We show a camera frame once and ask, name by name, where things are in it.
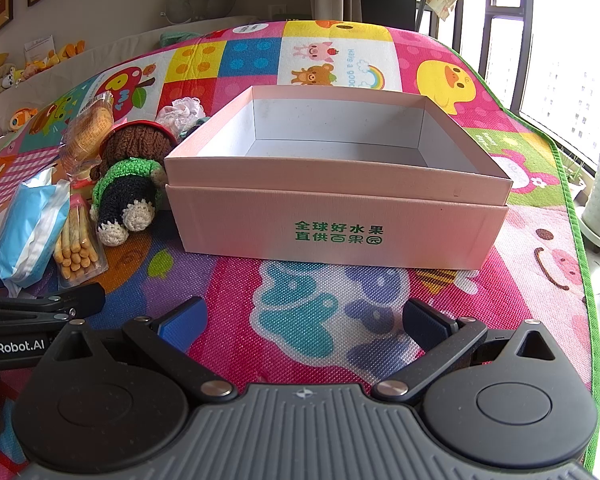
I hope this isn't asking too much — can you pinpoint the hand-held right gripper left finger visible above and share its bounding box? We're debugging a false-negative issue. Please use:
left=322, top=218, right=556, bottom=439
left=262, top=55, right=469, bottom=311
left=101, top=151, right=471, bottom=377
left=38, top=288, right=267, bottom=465
left=55, top=296, right=233, bottom=404

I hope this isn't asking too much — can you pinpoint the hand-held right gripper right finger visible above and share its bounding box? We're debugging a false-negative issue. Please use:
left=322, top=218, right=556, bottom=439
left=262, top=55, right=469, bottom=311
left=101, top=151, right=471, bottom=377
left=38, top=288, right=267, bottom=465
left=372, top=299, right=556, bottom=404

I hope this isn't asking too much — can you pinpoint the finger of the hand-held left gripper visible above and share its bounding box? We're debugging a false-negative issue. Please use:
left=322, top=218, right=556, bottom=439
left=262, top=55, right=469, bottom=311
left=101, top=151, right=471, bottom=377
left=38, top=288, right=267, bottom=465
left=0, top=282, right=106, bottom=329

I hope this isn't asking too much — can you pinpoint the biscuit stick packet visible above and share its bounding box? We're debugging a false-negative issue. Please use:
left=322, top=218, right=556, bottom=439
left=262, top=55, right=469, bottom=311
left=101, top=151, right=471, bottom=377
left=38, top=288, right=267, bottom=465
left=54, top=195, right=109, bottom=289

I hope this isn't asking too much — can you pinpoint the blue tissue pack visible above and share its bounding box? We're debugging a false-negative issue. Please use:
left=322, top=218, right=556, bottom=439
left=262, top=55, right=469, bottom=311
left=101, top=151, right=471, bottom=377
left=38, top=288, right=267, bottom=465
left=0, top=167, right=72, bottom=297

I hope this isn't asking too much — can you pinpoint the crocheted doll with green sweater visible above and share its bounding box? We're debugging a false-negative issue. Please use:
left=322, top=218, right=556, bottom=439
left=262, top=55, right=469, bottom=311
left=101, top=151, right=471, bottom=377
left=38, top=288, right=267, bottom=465
left=89, top=121, right=179, bottom=247

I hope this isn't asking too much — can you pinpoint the pink cardboard box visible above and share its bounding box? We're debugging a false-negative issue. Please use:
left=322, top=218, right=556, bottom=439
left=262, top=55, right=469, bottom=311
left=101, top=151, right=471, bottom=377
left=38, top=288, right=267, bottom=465
left=164, top=85, right=512, bottom=270

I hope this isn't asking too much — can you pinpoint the clear bread packet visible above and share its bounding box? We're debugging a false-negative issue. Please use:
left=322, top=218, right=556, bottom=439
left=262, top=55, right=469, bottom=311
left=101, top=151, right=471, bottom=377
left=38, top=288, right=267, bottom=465
left=60, top=92, right=116, bottom=181

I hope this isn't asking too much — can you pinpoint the white lace scrunchie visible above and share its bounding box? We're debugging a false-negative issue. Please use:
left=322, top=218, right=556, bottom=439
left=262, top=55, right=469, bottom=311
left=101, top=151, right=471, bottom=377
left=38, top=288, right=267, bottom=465
left=155, top=96, right=204, bottom=133

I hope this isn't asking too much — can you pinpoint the colourful cartoon play mat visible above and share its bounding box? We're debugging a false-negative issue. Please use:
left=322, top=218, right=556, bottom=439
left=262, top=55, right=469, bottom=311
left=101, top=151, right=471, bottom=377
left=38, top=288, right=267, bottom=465
left=0, top=20, right=600, bottom=480

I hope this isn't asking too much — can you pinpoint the orange fish plush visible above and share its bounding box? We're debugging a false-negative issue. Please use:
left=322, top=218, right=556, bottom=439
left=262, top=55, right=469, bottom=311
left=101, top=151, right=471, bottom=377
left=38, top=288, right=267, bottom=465
left=7, top=107, right=39, bottom=129

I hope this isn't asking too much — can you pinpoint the row of yellow plush toys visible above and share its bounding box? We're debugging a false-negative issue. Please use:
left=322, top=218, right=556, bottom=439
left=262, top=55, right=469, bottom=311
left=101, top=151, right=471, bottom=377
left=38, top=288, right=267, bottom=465
left=24, top=40, right=87, bottom=75

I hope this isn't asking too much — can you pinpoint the white card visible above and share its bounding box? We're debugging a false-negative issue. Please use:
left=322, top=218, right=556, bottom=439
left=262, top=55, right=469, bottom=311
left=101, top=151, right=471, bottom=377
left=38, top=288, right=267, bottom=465
left=24, top=35, right=56, bottom=62

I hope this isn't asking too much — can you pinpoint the beige sofa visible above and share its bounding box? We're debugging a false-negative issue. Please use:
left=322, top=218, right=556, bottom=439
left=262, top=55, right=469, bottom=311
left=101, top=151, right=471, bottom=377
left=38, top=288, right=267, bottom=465
left=0, top=14, right=291, bottom=131

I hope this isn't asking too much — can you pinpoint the teal knitted cloth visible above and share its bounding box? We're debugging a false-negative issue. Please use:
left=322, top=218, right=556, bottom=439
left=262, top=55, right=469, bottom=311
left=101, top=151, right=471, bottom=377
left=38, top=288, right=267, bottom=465
left=160, top=30, right=202, bottom=47

